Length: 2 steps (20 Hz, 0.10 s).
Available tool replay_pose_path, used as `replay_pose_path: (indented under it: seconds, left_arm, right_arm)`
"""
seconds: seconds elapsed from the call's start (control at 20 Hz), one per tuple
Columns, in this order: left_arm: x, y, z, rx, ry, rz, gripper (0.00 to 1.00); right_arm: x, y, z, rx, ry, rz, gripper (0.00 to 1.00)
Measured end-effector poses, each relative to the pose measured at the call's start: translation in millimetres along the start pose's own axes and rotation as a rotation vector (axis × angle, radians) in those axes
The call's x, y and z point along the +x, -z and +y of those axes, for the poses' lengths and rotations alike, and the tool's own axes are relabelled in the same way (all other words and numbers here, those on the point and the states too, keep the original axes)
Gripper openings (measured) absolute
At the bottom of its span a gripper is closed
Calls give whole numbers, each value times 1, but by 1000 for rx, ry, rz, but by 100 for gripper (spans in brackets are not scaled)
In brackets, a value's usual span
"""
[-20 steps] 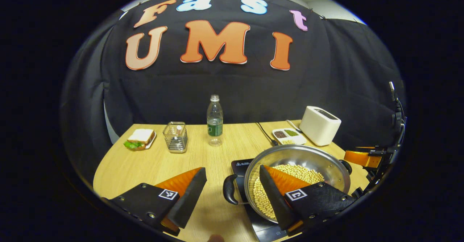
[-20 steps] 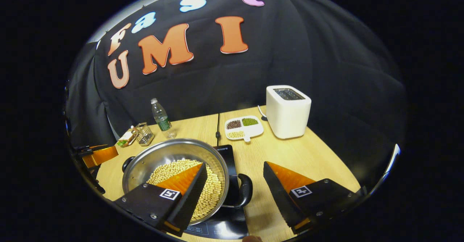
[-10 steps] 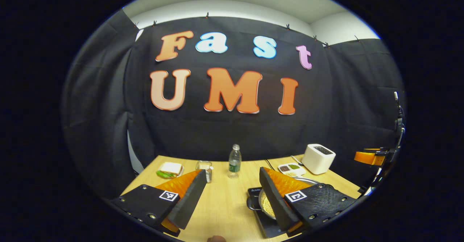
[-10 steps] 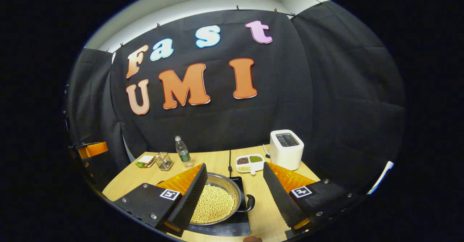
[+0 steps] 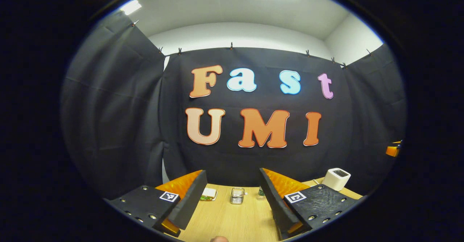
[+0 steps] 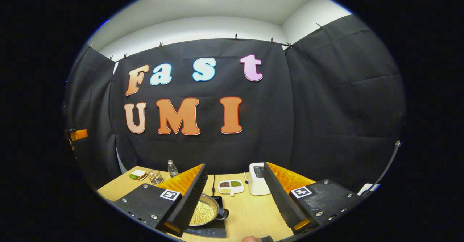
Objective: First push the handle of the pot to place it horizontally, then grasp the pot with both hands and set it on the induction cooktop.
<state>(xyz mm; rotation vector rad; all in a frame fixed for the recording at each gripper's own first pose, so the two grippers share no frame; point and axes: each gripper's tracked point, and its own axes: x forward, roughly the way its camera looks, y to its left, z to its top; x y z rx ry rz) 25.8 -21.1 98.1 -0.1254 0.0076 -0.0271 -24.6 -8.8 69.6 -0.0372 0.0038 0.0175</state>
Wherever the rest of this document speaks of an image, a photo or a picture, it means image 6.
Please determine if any steel pot with soybeans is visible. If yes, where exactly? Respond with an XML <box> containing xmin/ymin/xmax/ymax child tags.
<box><xmin>188</xmin><ymin>193</ymin><xmax>229</xmax><ymax>227</ymax></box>

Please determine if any black induction cooktop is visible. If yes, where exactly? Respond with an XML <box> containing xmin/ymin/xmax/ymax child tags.
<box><xmin>183</xmin><ymin>196</ymin><xmax>227</xmax><ymax>239</ymax></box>

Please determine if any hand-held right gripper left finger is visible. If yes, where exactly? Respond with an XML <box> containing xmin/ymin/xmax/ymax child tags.
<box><xmin>113</xmin><ymin>163</ymin><xmax>209</xmax><ymax>238</ymax></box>

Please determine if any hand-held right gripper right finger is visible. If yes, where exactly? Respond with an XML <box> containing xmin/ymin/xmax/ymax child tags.
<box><xmin>262</xmin><ymin>162</ymin><xmax>364</xmax><ymax>235</ymax></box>

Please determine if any white toaster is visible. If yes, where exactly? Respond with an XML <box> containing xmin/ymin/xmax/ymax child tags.
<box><xmin>248</xmin><ymin>162</ymin><xmax>272</xmax><ymax>196</ymax></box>

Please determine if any wire mesh holder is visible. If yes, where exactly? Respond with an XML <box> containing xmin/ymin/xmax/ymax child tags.
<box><xmin>147</xmin><ymin>170</ymin><xmax>164</xmax><ymax>185</ymax></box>

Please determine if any black backdrop cloth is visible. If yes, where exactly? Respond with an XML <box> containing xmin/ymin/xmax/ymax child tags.
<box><xmin>63</xmin><ymin>14</ymin><xmax>406</xmax><ymax>193</ymax></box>

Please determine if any row of black cloth clips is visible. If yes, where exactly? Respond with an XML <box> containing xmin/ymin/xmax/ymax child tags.
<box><xmin>87</xmin><ymin>23</ymin><xmax>326</xmax><ymax>62</ymax></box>

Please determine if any sandwich on plate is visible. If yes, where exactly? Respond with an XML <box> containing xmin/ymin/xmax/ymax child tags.
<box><xmin>129</xmin><ymin>169</ymin><xmax>148</xmax><ymax>181</ymax></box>

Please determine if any white divided tray with beans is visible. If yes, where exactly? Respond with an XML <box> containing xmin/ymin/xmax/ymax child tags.
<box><xmin>218</xmin><ymin>180</ymin><xmax>245</xmax><ymax>196</ymax></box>

